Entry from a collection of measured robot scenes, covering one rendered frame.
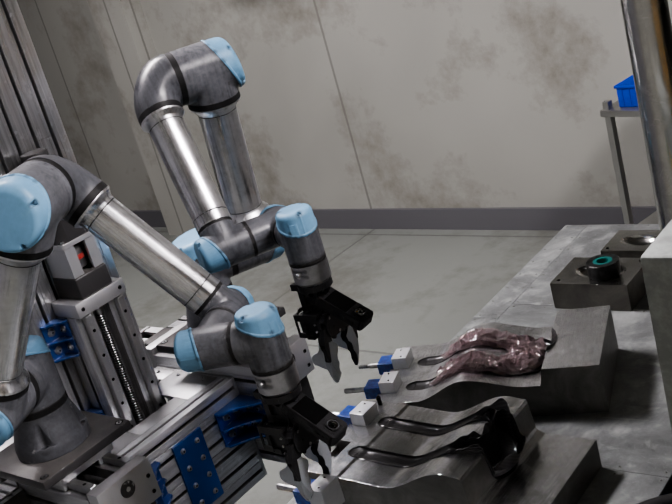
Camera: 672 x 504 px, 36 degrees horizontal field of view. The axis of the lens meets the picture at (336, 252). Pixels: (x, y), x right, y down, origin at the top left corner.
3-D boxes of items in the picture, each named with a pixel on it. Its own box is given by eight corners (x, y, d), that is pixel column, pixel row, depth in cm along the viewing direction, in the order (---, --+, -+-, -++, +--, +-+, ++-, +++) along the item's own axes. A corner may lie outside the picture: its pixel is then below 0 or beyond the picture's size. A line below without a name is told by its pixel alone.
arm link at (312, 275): (333, 252, 204) (309, 270, 198) (339, 273, 206) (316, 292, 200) (304, 252, 209) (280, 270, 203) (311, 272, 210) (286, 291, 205)
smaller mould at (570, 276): (554, 308, 258) (549, 283, 256) (579, 281, 269) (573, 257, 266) (632, 311, 245) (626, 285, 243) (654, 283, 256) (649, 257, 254)
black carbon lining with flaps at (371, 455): (346, 465, 204) (333, 424, 200) (389, 421, 215) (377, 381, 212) (501, 491, 182) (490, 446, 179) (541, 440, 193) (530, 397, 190)
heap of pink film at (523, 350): (425, 391, 225) (417, 360, 222) (443, 351, 240) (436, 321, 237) (544, 382, 214) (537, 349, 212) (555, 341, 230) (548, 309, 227)
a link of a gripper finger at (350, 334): (345, 353, 219) (327, 321, 214) (367, 354, 215) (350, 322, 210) (338, 363, 217) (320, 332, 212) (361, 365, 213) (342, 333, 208)
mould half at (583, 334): (378, 426, 228) (365, 383, 224) (407, 366, 250) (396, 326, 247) (609, 411, 209) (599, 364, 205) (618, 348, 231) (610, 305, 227)
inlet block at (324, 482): (274, 506, 191) (265, 482, 189) (290, 490, 194) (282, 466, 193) (329, 517, 183) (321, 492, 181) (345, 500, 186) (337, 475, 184)
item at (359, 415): (320, 430, 220) (313, 408, 219) (333, 417, 224) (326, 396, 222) (369, 437, 212) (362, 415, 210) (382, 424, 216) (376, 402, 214)
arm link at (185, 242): (176, 291, 243) (157, 238, 238) (228, 269, 247) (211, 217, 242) (189, 304, 232) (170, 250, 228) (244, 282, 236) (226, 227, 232)
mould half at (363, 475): (314, 508, 205) (295, 450, 201) (384, 435, 224) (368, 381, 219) (542, 555, 174) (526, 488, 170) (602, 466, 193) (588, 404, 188)
